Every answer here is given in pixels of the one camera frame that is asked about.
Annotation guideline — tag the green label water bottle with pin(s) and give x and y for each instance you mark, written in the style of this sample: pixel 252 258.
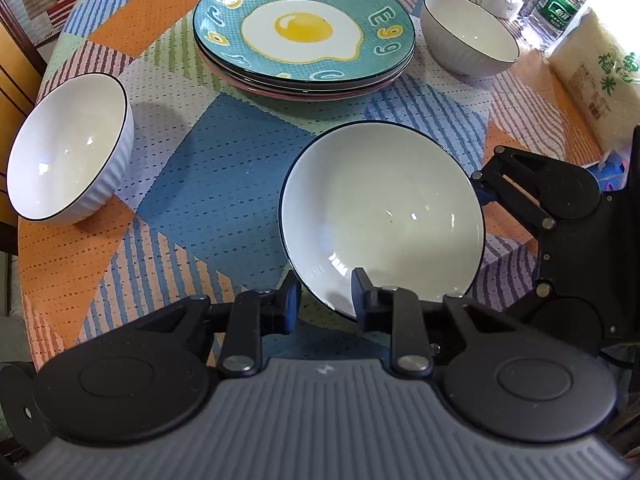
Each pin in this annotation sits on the green label water bottle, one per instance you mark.
pixel 555 7

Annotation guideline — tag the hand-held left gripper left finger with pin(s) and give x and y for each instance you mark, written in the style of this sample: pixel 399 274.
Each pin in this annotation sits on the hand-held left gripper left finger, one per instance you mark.
pixel 290 302

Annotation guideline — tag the bag of rice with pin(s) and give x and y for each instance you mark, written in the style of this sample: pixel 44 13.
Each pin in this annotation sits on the bag of rice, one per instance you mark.
pixel 600 75

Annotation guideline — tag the blue cloth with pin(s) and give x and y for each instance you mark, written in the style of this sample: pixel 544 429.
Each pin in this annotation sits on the blue cloth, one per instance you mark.
pixel 607 172

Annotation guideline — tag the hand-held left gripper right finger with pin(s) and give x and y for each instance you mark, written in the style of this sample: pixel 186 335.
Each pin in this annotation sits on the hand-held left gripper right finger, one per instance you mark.
pixel 358 296

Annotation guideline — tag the teal fried egg plate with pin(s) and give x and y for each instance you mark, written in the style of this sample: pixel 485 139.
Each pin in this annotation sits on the teal fried egg plate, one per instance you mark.
pixel 300 30

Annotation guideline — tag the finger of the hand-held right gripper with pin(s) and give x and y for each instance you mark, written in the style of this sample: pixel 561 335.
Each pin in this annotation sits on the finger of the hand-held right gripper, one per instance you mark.
pixel 542 291
pixel 510 195

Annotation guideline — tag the pink rabbit plate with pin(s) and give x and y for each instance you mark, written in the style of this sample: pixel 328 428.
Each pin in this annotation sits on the pink rabbit plate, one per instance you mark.
pixel 300 97

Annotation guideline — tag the white ribbed bowl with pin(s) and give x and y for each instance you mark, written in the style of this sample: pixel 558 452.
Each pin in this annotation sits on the white ribbed bowl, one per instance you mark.
pixel 470 35
pixel 65 150
pixel 385 210

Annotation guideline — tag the white plate with yellow print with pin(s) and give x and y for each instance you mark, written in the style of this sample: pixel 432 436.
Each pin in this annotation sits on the white plate with yellow print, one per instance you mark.
pixel 320 88

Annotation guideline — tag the colourful patchwork tablecloth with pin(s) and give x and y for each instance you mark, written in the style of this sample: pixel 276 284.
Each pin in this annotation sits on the colourful patchwork tablecloth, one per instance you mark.
pixel 225 185

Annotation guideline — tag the wooden chair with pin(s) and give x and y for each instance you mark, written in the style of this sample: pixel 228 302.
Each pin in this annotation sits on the wooden chair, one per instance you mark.
pixel 20 95

